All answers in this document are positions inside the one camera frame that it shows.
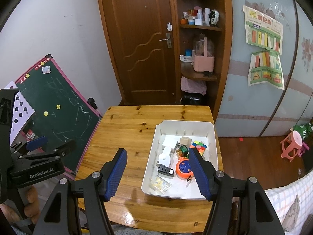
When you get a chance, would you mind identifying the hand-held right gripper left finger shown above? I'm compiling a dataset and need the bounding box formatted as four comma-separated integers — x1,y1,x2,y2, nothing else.
32,148,128,235

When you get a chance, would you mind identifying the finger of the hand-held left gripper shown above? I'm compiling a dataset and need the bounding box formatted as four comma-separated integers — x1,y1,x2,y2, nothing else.
10,136,48,156
11,139,76,168

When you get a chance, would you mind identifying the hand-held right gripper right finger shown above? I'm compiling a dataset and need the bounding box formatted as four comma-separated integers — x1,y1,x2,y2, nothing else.
188,147,284,235

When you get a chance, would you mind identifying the orange blue round toy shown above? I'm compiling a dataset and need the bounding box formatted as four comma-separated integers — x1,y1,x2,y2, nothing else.
176,158,195,181

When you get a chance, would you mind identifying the multicoloured puzzle cube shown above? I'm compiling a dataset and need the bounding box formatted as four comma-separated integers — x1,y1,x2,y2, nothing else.
189,140,209,156

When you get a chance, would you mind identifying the green and gold box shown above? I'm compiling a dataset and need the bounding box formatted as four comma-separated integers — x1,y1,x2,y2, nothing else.
175,145,189,159

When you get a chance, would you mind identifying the black car key fob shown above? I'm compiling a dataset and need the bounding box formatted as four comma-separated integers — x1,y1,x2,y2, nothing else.
157,165,175,176

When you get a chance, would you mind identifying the white plastic device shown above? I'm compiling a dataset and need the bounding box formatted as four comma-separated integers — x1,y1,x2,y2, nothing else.
156,146,173,167

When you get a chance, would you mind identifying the clear plastic wrapper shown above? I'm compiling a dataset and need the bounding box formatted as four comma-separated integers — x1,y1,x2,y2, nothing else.
149,175,171,193

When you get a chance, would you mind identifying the white square box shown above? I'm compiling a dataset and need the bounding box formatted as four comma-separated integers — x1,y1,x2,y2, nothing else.
162,135,181,153

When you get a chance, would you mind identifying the white plastic bin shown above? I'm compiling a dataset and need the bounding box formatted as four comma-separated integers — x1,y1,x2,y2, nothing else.
141,119,219,201

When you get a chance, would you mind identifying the person's left hand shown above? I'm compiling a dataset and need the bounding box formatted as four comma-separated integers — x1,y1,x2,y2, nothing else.
0,185,41,226

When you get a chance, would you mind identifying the pink framed green chalkboard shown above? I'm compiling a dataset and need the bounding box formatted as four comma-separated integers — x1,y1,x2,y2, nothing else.
15,54,102,176

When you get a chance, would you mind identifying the white dotted paper sheet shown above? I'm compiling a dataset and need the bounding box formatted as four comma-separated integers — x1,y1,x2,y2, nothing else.
4,80,36,133

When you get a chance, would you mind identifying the black item under shelf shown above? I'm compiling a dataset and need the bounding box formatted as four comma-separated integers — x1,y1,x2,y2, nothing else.
182,94,204,106

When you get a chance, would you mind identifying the folded pink cloth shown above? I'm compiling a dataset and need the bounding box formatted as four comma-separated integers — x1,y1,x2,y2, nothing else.
180,76,207,95

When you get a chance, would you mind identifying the pale blue sliding wardrobe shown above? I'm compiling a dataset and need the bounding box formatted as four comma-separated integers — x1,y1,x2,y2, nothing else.
215,0,313,138

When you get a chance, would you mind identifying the pink plastic stool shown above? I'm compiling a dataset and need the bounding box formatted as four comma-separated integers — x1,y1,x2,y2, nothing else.
280,130,307,162

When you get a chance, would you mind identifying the white checked blanket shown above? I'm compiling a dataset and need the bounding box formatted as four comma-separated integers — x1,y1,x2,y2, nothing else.
265,169,313,235

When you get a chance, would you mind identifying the green bag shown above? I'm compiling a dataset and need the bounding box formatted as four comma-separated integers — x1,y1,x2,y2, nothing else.
292,122,313,140

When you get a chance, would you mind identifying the brown wooden shelf unit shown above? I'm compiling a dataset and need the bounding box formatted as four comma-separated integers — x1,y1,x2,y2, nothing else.
172,0,233,118

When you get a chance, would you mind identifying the brown wooden door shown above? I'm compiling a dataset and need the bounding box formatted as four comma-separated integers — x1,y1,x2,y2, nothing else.
96,0,179,104

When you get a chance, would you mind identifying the row of small bottles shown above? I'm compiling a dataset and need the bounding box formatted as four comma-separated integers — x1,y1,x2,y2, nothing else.
181,6,211,27

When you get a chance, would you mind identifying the green black headband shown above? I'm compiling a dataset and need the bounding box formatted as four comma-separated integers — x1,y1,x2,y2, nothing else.
209,9,220,26

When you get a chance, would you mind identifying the pink basket with handle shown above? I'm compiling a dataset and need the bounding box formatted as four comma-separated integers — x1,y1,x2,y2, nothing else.
193,35,216,73

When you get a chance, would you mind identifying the bookshelf print wall poster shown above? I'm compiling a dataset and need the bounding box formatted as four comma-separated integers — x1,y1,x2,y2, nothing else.
247,50,285,90

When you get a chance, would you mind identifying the metal door handle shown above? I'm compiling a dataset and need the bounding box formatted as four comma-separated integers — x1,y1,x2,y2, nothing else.
159,33,172,49

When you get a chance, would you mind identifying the yellow red wall poster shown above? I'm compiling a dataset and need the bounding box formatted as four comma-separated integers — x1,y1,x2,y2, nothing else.
243,4,283,56

